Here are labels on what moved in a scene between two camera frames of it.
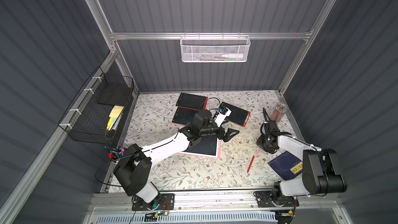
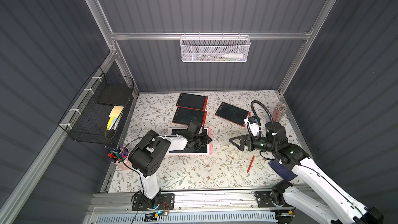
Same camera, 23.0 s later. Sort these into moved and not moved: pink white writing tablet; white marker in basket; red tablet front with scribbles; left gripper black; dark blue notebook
Moved: pink white writing tablet; left gripper black
Not moved: white marker in basket; red tablet front with scribbles; dark blue notebook
